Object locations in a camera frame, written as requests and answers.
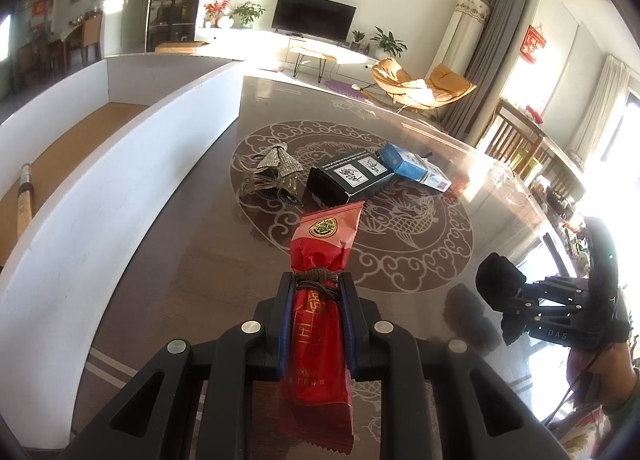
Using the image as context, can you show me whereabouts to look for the white curtain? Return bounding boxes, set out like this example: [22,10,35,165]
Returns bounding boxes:
[570,55,631,166]

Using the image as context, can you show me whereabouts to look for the white television cabinet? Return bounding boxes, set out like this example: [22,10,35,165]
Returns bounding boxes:
[195,27,396,76]

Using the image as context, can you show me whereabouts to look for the green potted plant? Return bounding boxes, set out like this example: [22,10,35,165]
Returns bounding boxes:
[232,1,267,30]

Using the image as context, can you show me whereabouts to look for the red door sign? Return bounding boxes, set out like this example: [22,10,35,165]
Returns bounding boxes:
[30,0,51,31]

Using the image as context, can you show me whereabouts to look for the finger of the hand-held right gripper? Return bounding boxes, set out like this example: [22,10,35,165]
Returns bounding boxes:
[501,307,601,347]
[512,274,593,313]

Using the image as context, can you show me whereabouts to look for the purple floor mat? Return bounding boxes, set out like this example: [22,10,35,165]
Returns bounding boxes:
[325,79,368,98]

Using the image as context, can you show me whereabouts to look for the red snack packet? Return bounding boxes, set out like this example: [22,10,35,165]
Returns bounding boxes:
[277,200,366,456]

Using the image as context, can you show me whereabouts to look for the red flowers in vase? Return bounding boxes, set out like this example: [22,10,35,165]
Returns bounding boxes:
[204,0,235,30]

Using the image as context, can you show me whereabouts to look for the brown cord hair tie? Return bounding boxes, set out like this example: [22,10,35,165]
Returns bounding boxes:
[294,267,343,298]

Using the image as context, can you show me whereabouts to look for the dark patterned glass desktop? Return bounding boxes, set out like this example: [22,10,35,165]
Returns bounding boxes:
[70,72,640,460]

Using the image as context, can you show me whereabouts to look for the red wall hanging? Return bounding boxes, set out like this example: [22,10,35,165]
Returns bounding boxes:
[520,25,546,63]

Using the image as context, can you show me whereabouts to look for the tan wooden stick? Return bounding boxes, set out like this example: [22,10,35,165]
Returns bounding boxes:
[15,163,36,253]

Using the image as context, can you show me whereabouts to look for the person's right forearm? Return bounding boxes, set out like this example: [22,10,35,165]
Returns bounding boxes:
[600,370,640,428]

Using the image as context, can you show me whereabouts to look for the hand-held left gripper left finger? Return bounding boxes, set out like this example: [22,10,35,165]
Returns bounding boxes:
[60,272,296,460]

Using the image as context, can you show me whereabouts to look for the blue and white box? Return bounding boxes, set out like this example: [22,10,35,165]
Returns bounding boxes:
[375,142,452,192]

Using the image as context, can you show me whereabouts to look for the brown wooden chair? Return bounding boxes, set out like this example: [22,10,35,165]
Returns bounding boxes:
[477,100,543,163]

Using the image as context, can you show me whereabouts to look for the silver bow hair clip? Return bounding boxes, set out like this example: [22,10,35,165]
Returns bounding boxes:
[237,141,305,206]

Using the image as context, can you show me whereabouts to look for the small hairpin-leg table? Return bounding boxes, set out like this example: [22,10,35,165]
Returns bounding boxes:
[289,44,337,82]

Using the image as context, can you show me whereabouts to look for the cluttered side table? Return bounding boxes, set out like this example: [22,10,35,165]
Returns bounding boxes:
[515,135,601,251]

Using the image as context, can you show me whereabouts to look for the covered standing air conditioner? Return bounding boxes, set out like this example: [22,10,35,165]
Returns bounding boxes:
[437,0,492,78]

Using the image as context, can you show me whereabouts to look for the person's right hand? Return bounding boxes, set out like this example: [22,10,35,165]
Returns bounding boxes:
[565,342,628,413]

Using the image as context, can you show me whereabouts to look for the floral printed cloth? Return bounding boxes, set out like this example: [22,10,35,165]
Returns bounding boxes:
[550,415,631,460]

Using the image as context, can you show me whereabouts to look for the grey curtain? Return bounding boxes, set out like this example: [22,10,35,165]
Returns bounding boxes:
[440,0,531,138]

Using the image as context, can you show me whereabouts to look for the large leafy potted plant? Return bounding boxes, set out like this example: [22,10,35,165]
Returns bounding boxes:
[367,27,407,59]

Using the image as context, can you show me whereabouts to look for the black printed box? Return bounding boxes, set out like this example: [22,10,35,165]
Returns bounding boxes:
[305,144,396,206]

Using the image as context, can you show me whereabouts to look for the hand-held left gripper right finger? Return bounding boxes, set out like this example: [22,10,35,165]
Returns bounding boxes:
[340,272,571,460]

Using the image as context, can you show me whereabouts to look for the white storage box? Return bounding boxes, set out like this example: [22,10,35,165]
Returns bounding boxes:
[0,54,246,451]

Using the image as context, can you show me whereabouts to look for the cardboard box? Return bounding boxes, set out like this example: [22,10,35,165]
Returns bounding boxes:
[155,40,210,55]

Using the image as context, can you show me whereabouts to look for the black flat television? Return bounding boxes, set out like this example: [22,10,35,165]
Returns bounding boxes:
[272,0,357,41]

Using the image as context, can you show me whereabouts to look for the orange lounge chair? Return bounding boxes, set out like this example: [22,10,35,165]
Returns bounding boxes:
[362,57,478,116]

